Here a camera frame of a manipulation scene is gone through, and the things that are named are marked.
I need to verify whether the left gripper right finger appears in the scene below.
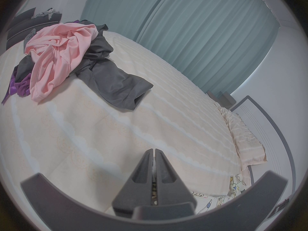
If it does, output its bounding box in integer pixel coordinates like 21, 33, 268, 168
155, 148, 197, 206

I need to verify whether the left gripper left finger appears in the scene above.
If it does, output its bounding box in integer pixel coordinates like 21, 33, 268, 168
112, 149, 154, 217

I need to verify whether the white printed pyjama top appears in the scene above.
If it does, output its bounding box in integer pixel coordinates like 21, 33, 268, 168
151, 163, 252, 215

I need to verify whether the bed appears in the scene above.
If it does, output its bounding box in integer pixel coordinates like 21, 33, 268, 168
0, 29, 296, 216

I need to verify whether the pale pink striped pillow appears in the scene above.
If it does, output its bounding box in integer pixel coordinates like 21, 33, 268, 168
218, 106, 268, 172

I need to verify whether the black garment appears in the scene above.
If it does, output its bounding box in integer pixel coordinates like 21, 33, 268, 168
65, 19, 154, 111

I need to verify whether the purple garment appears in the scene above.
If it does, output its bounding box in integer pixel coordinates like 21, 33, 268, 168
1, 19, 80, 104

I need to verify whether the pink garment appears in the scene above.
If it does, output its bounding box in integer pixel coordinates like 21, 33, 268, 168
24, 23, 98, 103

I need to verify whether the blue-green curtain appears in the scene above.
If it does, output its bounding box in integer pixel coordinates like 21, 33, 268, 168
135, 0, 281, 96
79, 0, 174, 44

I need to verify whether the light grey garment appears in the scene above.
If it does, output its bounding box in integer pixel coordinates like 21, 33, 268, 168
35, 8, 60, 21

